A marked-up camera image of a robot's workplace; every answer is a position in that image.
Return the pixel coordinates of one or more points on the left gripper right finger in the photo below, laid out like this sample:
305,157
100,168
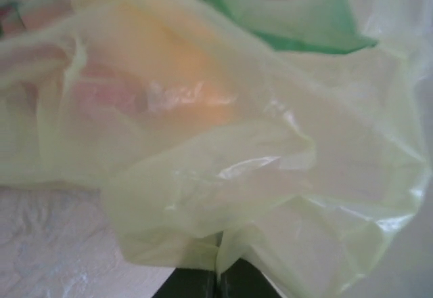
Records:
243,282

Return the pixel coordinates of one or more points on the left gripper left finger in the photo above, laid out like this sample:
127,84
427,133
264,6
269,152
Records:
193,286

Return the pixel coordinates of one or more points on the yellow translucent plastic bag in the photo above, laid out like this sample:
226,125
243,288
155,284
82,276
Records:
270,149

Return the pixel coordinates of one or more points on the oval orange fruit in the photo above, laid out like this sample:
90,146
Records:
189,71

